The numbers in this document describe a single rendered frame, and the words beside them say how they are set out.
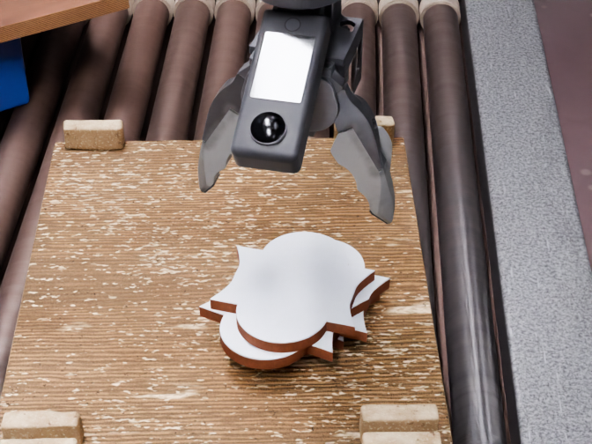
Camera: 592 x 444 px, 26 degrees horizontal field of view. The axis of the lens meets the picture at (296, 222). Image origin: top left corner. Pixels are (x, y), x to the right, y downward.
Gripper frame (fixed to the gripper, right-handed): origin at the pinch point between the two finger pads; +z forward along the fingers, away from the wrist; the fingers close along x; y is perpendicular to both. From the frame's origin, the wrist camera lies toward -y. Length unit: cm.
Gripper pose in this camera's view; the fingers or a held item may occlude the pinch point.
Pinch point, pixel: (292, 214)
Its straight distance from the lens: 99.3
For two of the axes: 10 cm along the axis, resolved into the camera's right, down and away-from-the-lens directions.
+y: 2.7, -6.0, 7.5
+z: 0.0, 7.8, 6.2
